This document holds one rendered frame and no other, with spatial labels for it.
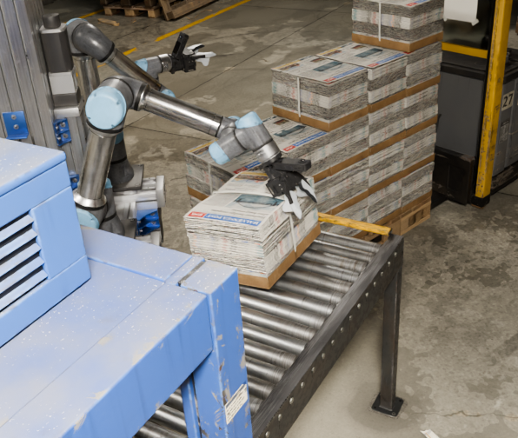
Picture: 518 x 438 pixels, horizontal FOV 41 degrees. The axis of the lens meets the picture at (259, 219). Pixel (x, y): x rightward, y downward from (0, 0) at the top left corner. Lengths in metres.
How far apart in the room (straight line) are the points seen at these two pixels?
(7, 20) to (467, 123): 2.81
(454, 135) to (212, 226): 2.56
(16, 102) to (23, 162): 1.66
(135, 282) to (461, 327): 2.55
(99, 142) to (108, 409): 1.48
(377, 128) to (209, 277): 2.65
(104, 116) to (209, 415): 1.25
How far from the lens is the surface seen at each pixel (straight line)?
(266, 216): 2.12
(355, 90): 3.36
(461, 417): 2.99
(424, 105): 3.86
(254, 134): 2.14
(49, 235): 0.95
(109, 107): 2.16
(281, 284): 2.28
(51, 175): 0.93
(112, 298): 0.99
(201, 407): 1.12
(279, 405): 1.85
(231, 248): 2.18
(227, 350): 1.04
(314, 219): 2.41
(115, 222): 2.55
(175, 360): 0.93
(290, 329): 2.09
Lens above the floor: 2.10
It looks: 30 degrees down
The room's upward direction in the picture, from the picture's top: 4 degrees counter-clockwise
